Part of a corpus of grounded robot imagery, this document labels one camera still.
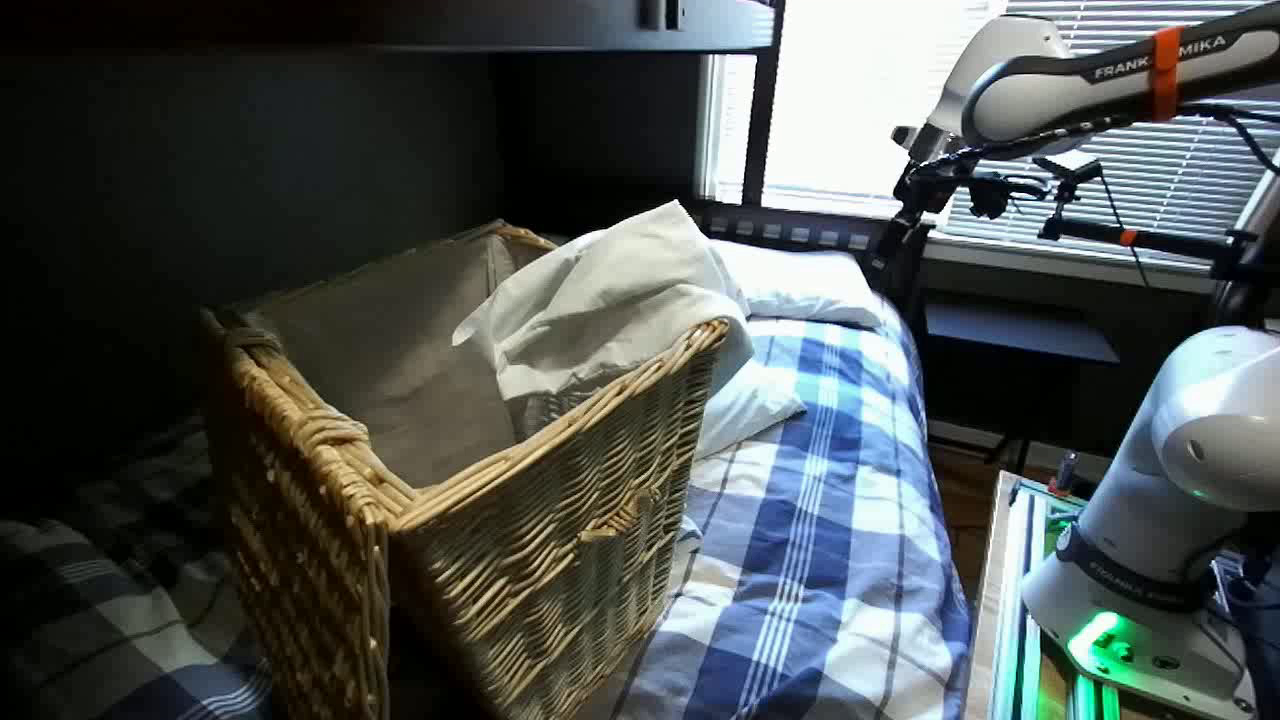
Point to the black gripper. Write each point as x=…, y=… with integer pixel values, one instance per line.
x=935, y=182

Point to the green lit robot base platform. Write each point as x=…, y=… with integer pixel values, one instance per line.
x=1067, y=643

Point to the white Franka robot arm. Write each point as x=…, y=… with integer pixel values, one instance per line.
x=1203, y=442

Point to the white crumpled cloth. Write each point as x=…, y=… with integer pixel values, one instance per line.
x=607, y=300

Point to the woven wicker basket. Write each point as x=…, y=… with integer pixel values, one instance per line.
x=533, y=562

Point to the beige fabric basket liner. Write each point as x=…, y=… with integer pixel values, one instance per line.
x=395, y=353

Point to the dark bed headboard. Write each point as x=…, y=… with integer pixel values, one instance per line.
x=800, y=226

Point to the white pillow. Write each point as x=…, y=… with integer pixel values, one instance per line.
x=800, y=285

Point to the dark side table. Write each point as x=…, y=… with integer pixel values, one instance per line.
x=1022, y=331

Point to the white window blinds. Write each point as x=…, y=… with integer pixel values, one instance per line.
x=1175, y=182

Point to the blue white plaid bedspread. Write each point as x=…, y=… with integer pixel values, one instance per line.
x=815, y=532

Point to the black bed post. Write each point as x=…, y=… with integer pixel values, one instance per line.
x=761, y=124

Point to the black camera stand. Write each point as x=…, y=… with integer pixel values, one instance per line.
x=1122, y=226

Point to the dark bunk bed frame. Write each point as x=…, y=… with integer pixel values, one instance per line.
x=402, y=23

